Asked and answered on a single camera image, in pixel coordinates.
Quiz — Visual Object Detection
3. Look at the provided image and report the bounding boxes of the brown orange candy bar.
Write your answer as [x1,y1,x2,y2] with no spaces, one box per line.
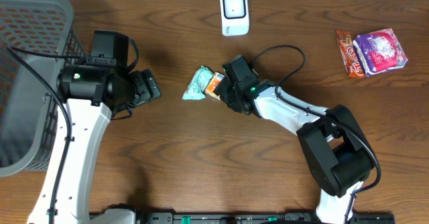
[336,30,365,78]

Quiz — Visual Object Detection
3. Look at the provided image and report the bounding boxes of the dark grey plastic basket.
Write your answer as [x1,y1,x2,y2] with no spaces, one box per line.
[1,0,85,176]

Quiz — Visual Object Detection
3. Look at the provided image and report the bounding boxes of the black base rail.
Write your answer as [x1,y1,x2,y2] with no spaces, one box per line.
[90,211,396,224]

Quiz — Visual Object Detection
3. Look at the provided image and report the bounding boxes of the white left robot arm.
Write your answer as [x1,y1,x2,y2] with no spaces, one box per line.
[27,30,161,223]

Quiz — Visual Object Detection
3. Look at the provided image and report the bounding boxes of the green wipes packet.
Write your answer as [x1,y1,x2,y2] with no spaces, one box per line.
[182,66,214,100]

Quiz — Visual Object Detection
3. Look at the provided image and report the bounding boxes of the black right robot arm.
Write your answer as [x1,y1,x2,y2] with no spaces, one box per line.
[214,78,380,223]

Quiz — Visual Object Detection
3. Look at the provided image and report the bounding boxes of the orange white small packet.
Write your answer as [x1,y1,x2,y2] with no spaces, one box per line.
[204,72,225,100]

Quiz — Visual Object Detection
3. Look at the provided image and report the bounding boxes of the white barcode scanner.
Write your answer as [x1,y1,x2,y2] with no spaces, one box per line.
[220,0,250,36]

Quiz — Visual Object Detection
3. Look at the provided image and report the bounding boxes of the red purple snack packet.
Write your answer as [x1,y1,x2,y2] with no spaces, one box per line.
[353,28,408,77]

